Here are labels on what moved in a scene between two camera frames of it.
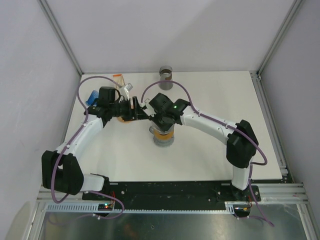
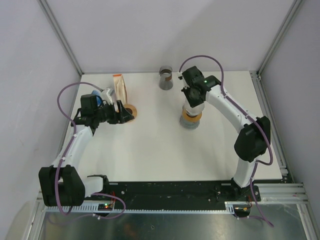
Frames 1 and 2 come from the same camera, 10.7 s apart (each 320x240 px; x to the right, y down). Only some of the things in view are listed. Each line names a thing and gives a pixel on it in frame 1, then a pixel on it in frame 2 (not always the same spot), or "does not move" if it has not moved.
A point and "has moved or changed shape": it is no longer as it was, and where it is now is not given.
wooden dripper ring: x=157 y=136 has moved or changed shape
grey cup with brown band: x=165 y=72 does not move
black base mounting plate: x=174 y=194 does not move
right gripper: x=164 y=127 → x=192 y=103
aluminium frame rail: x=283 y=193 does not move
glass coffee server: x=163 y=138 has moved or changed shape
